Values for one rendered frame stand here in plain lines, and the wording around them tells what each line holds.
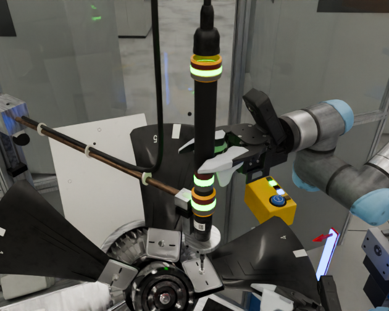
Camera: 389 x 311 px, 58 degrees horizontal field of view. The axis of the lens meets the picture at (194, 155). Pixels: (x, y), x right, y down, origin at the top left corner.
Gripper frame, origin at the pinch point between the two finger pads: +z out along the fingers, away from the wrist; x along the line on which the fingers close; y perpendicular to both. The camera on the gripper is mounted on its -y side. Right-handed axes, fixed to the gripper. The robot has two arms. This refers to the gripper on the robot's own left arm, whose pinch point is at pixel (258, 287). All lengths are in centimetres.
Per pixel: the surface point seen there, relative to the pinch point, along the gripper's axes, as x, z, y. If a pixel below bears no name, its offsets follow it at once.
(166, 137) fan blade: -23.3, 27.6, -9.4
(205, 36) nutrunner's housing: -52, 11, 0
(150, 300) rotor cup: -6.6, 14.9, 16.1
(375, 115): 33, -5, -132
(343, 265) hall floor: 130, -15, -113
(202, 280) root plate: -2.1, 10.2, 5.6
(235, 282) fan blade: -1.6, 4.1, 2.3
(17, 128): -19, 69, 1
